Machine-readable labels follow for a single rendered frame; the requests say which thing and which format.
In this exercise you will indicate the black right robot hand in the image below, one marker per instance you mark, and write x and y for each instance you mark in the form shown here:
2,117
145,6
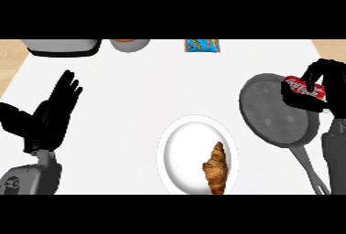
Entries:
332,85

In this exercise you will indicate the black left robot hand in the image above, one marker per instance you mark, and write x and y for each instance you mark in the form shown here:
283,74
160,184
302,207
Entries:
49,117

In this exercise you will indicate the red soda can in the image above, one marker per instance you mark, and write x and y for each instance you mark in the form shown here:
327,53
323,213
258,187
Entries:
302,87

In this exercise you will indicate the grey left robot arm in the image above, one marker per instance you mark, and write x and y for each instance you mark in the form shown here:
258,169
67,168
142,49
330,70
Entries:
33,175

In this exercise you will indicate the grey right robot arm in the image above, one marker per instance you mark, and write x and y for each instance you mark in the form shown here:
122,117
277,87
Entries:
336,155

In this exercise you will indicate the grey frying pan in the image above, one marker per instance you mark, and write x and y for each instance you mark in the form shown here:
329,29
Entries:
272,115

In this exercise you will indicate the white oval plate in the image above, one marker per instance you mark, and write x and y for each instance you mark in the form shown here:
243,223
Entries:
187,152

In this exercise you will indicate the grey appliance with black base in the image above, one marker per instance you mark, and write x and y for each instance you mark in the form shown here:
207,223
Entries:
61,47

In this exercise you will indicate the grey round cup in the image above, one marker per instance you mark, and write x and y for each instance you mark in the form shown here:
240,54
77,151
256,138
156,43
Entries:
129,45

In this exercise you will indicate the blue snack packet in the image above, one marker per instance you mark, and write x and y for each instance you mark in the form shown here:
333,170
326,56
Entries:
201,45

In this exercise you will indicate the brown croissant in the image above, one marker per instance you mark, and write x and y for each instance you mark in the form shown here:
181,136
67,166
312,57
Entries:
216,170

